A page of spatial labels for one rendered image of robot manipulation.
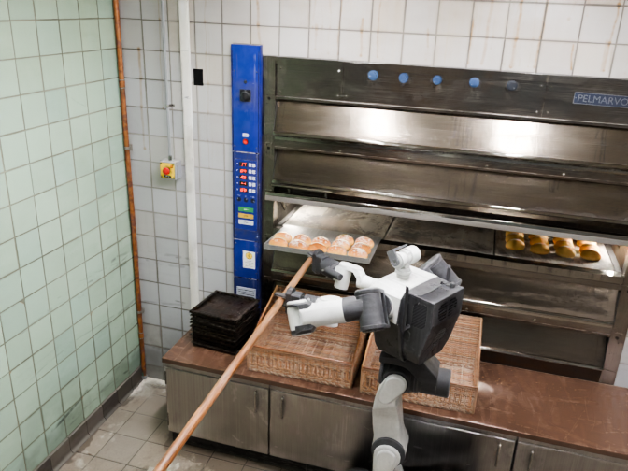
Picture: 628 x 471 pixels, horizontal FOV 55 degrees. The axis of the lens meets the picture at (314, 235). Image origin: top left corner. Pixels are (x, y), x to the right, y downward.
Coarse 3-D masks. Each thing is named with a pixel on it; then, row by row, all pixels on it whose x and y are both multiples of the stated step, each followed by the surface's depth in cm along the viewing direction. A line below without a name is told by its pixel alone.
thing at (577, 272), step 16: (384, 240) 327; (432, 256) 318; (448, 256) 315; (464, 256) 313; (480, 256) 311; (496, 256) 312; (544, 272) 304; (560, 272) 301; (576, 272) 299; (592, 272) 298; (608, 272) 298
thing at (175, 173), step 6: (162, 162) 336; (168, 162) 335; (174, 162) 335; (180, 162) 340; (162, 168) 337; (168, 168) 336; (174, 168) 335; (180, 168) 341; (162, 174) 339; (168, 174) 338; (174, 174) 336; (180, 174) 342
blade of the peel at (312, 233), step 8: (288, 232) 333; (296, 232) 333; (304, 232) 334; (312, 232) 334; (320, 232) 334; (328, 232) 335; (336, 232) 335; (376, 240) 326; (264, 248) 311; (272, 248) 310; (280, 248) 309; (288, 248) 307; (328, 248) 314; (376, 248) 315; (336, 256) 302; (344, 256) 300; (352, 256) 299; (368, 256) 306
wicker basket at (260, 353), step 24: (264, 312) 328; (264, 336) 334; (288, 336) 344; (312, 336) 343; (336, 336) 340; (360, 336) 311; (264, 360) 321; (288, 360) 306; (312, 360) 302; (336, 360) 298; (360, 360) 322; (336, 384) 303
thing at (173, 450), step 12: (300, 276) 277; (276, 312) 247; (264, 324) 236; (252, 336) 227; (240, 360) 213; (228, 372) 205; (216, 384) 199; (216, 396) 195; (204, 408) 188; (192, 420) 182; (180, 432) 178; (192, 432) 179; (180, 444) 173; (168, 456) 168; (156, 468) 164
